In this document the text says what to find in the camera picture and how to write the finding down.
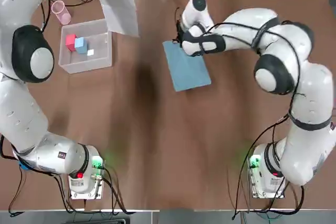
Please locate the blue block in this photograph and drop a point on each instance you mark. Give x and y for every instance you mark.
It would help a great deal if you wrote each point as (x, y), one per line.
(81, 45)

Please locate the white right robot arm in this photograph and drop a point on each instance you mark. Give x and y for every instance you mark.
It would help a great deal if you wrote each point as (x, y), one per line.
(309, 98)

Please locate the blue A4 clipboard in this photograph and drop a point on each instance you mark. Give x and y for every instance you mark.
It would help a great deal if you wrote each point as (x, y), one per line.
(187, 69)

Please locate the white A4 paper sheet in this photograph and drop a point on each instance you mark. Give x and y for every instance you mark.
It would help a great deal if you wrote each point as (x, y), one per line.
(120, 11)

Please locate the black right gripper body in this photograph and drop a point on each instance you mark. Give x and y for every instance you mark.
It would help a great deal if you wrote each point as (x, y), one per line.
(180, 33)

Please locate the red block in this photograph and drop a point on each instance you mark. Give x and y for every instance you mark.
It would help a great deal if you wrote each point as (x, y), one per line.
(70, 41)

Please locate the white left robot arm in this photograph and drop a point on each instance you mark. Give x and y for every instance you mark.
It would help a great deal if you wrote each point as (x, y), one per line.
(21, 119)

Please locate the pink plastic cup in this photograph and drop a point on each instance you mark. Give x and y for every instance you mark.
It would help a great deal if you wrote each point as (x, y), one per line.
(64, 16)

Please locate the small white block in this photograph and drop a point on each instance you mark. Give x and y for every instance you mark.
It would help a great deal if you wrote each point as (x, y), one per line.
(90, 53)

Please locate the clear plastic bin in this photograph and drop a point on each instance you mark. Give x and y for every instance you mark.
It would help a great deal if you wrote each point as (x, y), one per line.
(102, 48)

